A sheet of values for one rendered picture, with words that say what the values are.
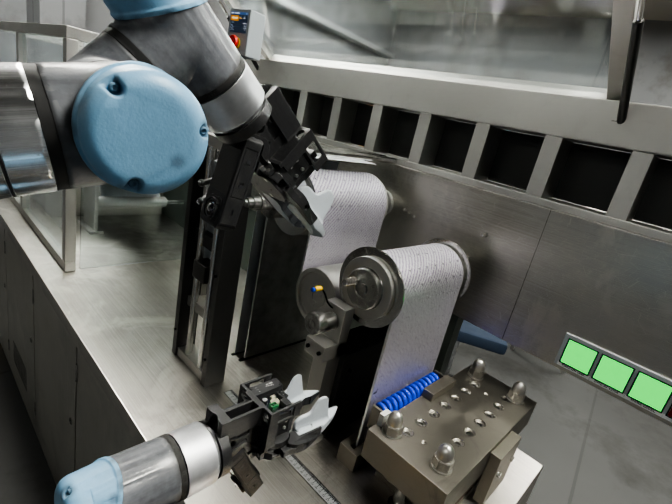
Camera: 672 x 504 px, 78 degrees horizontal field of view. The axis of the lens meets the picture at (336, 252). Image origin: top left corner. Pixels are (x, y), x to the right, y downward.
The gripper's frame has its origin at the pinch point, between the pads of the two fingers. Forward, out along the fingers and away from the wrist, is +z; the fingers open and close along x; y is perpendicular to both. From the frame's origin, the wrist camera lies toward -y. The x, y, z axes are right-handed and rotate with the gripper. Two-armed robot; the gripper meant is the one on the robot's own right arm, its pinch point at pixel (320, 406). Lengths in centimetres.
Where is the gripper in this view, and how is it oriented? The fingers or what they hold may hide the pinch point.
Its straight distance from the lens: 70.4
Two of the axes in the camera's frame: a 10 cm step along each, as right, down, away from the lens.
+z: 6.9, -0.8, 7.2
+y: 2.1, -9.3, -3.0
